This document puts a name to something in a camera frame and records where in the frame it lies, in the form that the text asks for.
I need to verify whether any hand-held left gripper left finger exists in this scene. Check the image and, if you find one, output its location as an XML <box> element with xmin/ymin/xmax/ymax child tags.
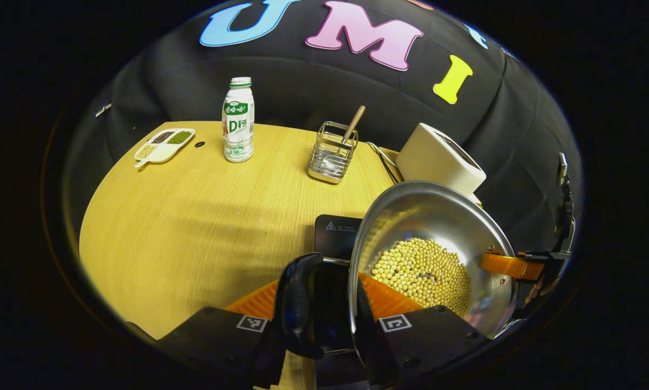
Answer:
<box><xmin>124</xmin><ymin>279</ymin><xmax>288</xmax><ymax>388</ymax></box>

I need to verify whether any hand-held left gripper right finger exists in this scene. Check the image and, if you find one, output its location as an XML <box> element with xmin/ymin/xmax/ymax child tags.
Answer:
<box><xmin>351</xmin><ymin>272</ymin><xmax>490</xmax><ymax>388</ymax></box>

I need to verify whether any steel pot with black handle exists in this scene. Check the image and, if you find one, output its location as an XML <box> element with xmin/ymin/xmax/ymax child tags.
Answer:
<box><xmin>273</xmin><ymin>180</ymin><xmax>520</xmax><ymax>375</ymax></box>

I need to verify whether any black induction cooktop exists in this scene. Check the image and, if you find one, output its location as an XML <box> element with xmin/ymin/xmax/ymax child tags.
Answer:
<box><xmin>313</xmin><ymin>214</ymin><xmax>371</xmax><ymax>390</ymax></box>

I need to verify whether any pile of soybeans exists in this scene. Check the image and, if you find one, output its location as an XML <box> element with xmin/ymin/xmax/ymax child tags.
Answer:
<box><xmin>370</xmin><ymin>237</ymin><xmax>472</xmax><ymax>319</ymax></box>

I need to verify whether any white toaster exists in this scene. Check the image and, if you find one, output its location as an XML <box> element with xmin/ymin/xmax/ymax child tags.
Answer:
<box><xmin>396</xmin><ymin>123</ymin><xmax>487</xmax><ymax>204</ymax></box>

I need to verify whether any white divided dish of beans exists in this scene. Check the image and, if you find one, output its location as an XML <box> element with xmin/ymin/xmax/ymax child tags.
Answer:
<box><xmin>134</xmin><ymin>128</ymin><xmax>196</xmax><ymax>168</ymax></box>

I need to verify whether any white bottle with green label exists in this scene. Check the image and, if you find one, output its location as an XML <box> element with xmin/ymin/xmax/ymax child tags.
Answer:
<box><xmin>222</xmin><ymin>77</ymin><xmax>255</xmax><ymax>163</ymax></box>

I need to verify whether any black backdrop cloth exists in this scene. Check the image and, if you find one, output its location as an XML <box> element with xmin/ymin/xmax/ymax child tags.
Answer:
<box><xmin>62</xmin><ymin>0</ymin><xmax>584</xmax><ymax>261</ymax></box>

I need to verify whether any black power cable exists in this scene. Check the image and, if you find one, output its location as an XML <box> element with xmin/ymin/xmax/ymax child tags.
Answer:
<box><xmin>376</xmin><ymin>157</ymin><xmax>404</xmax><ymax>185</ymax></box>

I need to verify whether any white power cable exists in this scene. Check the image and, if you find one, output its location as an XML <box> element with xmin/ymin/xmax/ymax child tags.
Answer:
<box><xmin>364</xmin><ymin>142</ymin><xmax>401</xmax><ymax>170</ymax></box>

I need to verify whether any metal wire utensil holder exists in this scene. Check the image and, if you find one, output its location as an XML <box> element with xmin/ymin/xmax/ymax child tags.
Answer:
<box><xmin>308</xmin><ymin>121</ymin><xmax>359</xmax><ymax>185</ymax></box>

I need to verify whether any wooden handled spoon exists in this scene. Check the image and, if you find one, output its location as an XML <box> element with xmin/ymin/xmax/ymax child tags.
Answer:
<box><xmin>324</xmin><ymin>105</ymin><xmax>366</xmax><ymax>171</ymax></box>

